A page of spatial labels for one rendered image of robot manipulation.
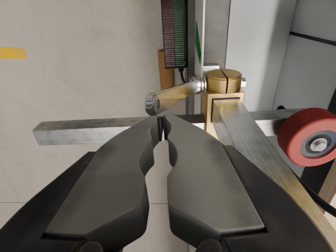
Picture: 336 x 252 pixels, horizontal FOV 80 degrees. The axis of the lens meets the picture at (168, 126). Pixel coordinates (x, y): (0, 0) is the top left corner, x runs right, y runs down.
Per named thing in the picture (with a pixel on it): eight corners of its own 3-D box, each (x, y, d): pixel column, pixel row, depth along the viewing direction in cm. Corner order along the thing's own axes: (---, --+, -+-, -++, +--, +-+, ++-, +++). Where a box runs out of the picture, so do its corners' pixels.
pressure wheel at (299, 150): (254, 128, 39) (283, 171, 29) (261, 88, 34) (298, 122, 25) (296, 126, 38) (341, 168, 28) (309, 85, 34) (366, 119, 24)
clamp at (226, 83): (200, 142, 37) (204, 160, 33) (202, 69, 30) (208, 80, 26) (231, 140, 37) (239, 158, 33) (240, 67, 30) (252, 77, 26)
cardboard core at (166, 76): (161, 106, 116) (157, 52, 100) (161, 101, 122) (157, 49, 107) (175, 106, 115) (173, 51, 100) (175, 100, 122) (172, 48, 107)
